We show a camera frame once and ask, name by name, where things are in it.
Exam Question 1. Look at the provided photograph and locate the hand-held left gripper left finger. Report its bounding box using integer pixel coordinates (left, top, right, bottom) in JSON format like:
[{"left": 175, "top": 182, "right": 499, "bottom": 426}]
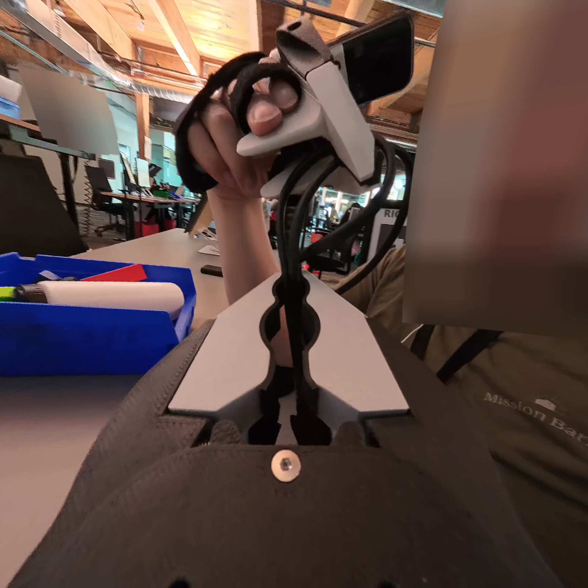
[{"left": 168, "top": 271, "right": 295, "bottom": 445}]

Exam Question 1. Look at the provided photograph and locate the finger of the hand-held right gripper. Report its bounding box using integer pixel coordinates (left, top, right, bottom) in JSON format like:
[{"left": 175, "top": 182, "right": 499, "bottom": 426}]
[
  {"left": 260, "top": 156, "right": 370, "bottom": 199},
  {"left": 304, "top": 61, "right": 376, "bottom": 183}
]

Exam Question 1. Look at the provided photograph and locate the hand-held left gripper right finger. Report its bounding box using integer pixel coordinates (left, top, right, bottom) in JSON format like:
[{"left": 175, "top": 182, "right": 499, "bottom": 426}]
[{"left": 294, "top": 271, "right": 409, "bottom": 445}]

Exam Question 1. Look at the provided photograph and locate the black cable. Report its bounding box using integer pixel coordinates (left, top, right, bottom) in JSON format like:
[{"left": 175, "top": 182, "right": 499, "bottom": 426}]
[{"left": 273, "top": 135, "right": 414, "bottom": 414}]

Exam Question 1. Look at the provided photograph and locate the blue plastic bin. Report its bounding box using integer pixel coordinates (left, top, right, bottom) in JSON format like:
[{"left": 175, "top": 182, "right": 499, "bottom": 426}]
[{"left": 0, "top": 252, "right": 197, "bottom": 377}]

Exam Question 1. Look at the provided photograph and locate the person's right forearm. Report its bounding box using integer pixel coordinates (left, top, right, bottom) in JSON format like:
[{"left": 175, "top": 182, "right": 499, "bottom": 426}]
[{"left": 207, "top": 188, "right": 295, "bottom": 366}]

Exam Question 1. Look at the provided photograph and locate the person's right hand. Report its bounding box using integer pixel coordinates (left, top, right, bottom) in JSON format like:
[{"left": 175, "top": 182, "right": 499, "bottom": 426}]
[{"left": 190, "top": 76, "right": 300, "bottom": 200}]

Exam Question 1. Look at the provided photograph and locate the document board on white stand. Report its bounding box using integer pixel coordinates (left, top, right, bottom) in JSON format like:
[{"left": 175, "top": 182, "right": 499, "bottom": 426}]
[{"left": 186, "top": 195, "right": 221, "bottom": 255}]

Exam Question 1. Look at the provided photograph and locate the printed marker sign on stand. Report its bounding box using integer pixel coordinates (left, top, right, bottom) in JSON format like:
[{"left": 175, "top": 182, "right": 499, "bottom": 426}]
[{"left": 367, "top": 207, "right": 409, "bottom": 265}]

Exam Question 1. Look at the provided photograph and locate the white foam roller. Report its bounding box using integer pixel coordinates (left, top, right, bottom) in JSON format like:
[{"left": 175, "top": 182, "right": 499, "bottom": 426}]
[{"left": 37, "top": 281, "right": 185, "bottom": 318}]

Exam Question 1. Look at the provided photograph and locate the red flat block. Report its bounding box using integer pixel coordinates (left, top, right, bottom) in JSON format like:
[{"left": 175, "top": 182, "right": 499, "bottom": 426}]
[{"left": 80, "top": 263, "right": 148, "bottom": 282}]

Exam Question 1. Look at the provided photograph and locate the black office chair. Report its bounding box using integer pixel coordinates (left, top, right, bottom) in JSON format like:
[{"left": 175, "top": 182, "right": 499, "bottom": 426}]
[{"left": 0, "top": 154, "right": 88, "bottom": 258}]

